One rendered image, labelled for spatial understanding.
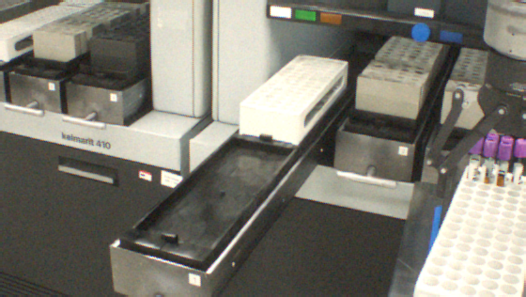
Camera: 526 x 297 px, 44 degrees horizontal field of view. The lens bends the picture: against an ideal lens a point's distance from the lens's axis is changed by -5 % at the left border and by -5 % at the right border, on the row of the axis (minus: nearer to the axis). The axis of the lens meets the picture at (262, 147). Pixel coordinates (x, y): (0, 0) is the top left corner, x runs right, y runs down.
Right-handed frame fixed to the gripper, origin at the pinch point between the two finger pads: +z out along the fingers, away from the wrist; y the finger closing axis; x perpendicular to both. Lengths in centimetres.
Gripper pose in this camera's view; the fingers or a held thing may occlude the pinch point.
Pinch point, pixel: (493, 220)
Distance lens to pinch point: 81.0
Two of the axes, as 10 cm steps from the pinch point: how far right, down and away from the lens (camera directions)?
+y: 9.1, 2.0, -3.7
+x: 4.2, -3.8, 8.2
